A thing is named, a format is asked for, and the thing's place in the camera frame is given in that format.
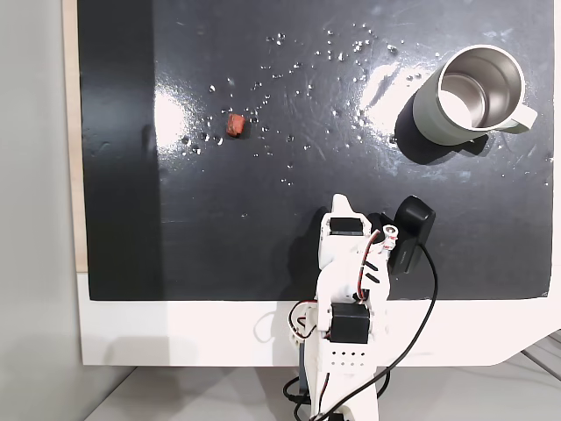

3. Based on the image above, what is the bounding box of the black glossy table mat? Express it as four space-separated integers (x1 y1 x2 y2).
76 0 554 303

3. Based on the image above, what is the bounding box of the small red cube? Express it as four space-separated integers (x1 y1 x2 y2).
224 112 246 139

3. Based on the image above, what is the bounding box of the blue-grey base clamp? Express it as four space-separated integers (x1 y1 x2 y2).
298 340 310 396

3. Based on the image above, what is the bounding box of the pale green steel-lined mug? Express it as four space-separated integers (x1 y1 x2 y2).
411 44 539 147

